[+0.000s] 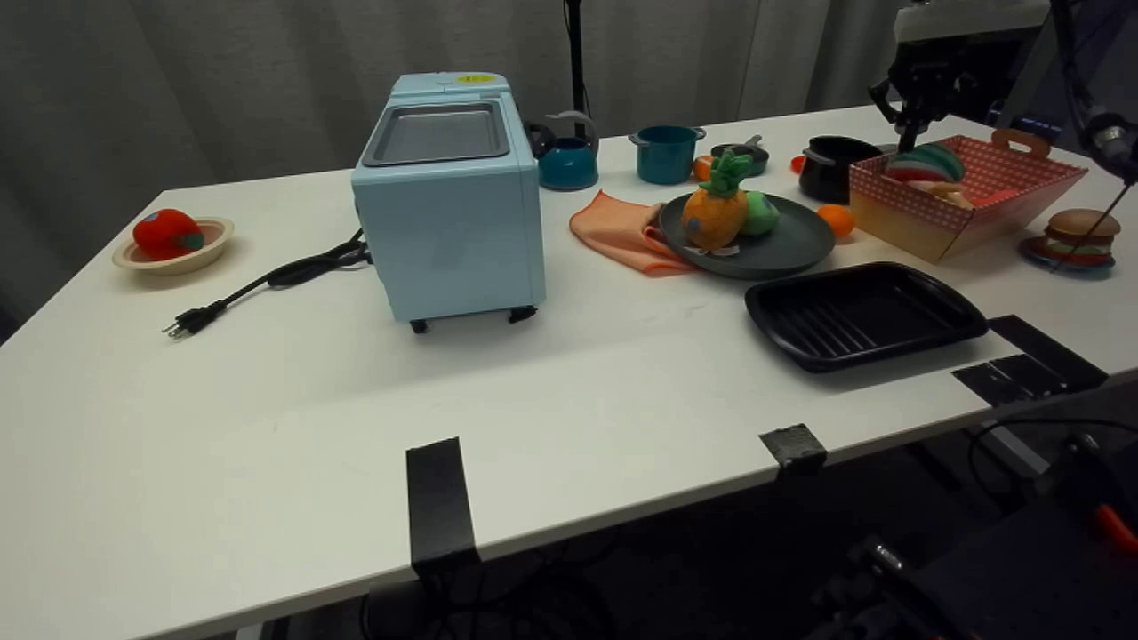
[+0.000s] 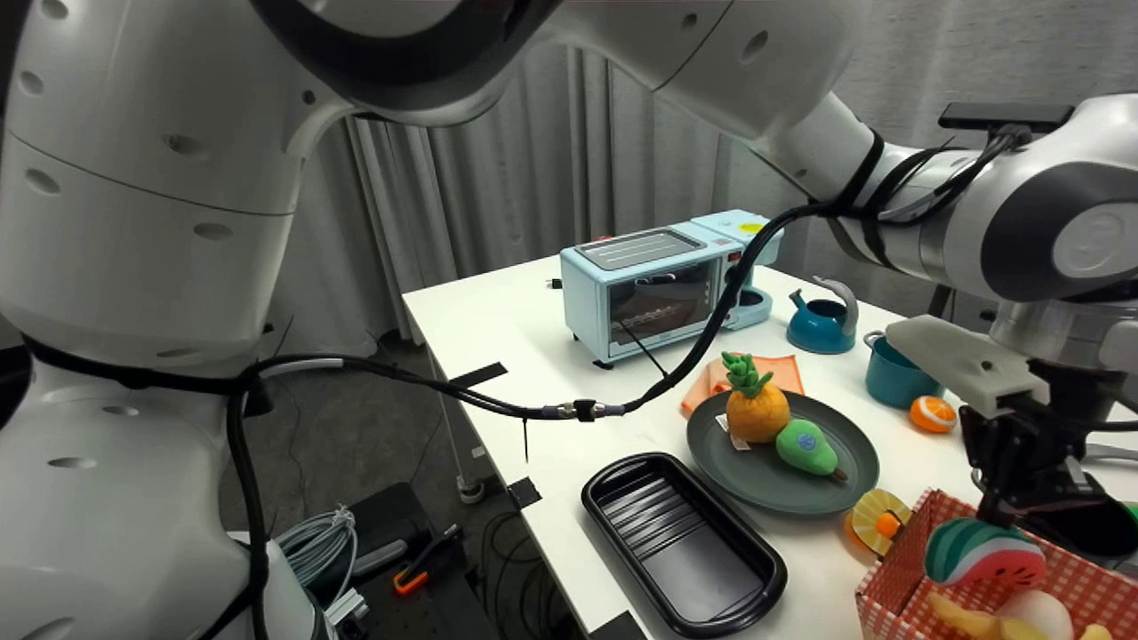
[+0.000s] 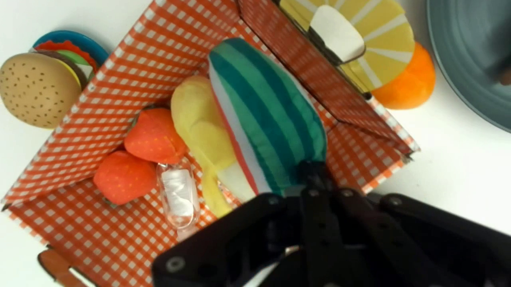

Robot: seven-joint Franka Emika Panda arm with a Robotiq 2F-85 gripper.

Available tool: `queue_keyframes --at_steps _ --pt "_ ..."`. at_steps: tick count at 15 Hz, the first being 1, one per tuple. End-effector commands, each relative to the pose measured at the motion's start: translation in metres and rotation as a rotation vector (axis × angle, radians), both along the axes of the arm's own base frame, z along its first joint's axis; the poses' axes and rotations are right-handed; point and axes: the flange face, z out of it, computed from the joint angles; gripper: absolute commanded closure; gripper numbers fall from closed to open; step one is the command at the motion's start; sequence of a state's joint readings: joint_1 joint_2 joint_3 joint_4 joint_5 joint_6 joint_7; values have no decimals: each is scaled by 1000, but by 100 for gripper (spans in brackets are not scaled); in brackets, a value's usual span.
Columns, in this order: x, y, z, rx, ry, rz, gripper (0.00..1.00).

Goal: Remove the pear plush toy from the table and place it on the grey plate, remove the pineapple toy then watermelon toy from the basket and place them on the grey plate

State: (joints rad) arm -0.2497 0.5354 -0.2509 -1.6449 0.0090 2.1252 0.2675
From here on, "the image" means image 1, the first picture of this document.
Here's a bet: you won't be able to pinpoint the black equipment frame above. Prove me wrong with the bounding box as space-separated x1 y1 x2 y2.
814 377 1138 640

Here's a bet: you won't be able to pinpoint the teal pan with grey lid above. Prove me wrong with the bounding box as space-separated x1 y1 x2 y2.
709 130 776 181

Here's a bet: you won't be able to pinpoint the striped watermelon slice plush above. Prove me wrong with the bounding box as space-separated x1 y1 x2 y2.
878 138 970 189

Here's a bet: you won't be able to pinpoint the green pear plush toy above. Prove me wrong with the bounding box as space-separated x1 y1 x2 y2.
741 183 788 238

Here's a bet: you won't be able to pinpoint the beige bowl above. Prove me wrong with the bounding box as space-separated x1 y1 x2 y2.
111 218 234 279

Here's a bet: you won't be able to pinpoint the orange cloth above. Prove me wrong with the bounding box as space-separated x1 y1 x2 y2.
566 189 706 279

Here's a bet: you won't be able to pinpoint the red tomato plush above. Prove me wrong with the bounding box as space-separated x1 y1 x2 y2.
127 207 210 264

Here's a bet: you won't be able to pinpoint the black table edge strap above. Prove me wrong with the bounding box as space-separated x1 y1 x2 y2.
950 314 1112 411
402 432 482 569
758 419 834 481

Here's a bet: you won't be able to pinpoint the red checkered basket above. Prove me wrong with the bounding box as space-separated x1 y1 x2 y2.
843 123 1093 267

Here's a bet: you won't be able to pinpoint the grey curtain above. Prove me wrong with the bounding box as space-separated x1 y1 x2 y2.
0 0 918 340

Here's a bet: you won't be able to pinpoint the orange pineapple plush green leaves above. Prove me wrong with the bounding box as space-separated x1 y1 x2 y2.
677 144 758 256

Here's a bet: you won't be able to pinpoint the grey plate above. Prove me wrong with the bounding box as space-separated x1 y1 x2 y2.
647 189 840 284

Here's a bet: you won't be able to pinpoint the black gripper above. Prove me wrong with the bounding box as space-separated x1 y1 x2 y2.
867 35 1025 157

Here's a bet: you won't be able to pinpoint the black grill tray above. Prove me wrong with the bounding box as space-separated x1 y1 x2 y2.
745 259 991 377

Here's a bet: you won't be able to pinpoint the teal toy kettle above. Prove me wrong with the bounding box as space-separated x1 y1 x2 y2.
523 107 604 196

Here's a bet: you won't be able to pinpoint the orange-handled tool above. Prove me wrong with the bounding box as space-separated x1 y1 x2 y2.
1090 501 1138 561

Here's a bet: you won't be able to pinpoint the yellow plush toy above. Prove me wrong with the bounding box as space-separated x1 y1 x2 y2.
912 179 980 214

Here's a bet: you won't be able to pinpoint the black toy pot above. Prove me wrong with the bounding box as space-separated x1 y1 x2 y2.
791 130 891 207

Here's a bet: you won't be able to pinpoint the light blue toy oven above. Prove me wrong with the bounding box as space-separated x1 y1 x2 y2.
350 67 553 337

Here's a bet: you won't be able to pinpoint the teal toy pot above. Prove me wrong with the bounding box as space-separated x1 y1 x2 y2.
628 119 709 189

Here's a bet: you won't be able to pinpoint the black oven power cord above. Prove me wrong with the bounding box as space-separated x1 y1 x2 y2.
164 228 375 340

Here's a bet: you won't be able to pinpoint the toy burger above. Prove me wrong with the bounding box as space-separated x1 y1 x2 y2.
1042 207 1123 267

